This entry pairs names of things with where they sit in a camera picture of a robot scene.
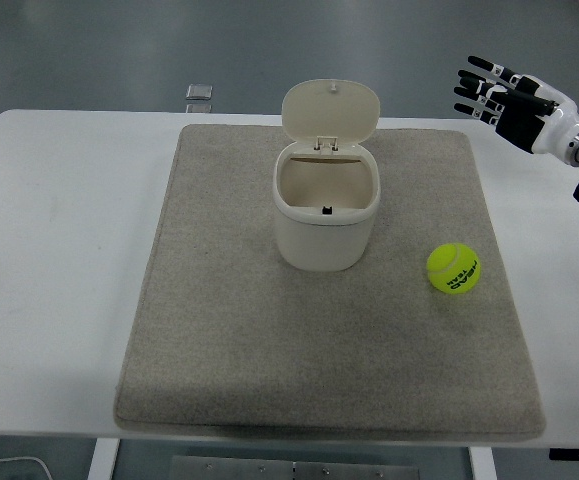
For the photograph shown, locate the beige fabric mat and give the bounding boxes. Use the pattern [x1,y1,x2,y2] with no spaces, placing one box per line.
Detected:
[112,123,548,442]

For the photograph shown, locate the grey metal plate with screws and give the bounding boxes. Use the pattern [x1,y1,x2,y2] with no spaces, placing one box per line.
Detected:
[170,454,420,480]

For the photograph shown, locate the yellow tennis ball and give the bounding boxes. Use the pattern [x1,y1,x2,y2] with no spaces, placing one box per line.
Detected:
[425,242,482,296]

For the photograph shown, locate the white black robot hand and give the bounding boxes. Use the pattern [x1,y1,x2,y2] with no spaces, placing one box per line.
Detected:
[452,54,579,156]

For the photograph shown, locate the white table leg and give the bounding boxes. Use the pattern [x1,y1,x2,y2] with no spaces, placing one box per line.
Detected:
[87,437,121,480]
[468,445,495,480]

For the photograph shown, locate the cream lidded plastic box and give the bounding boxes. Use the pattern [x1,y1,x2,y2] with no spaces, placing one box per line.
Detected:
[272,78,382,273]

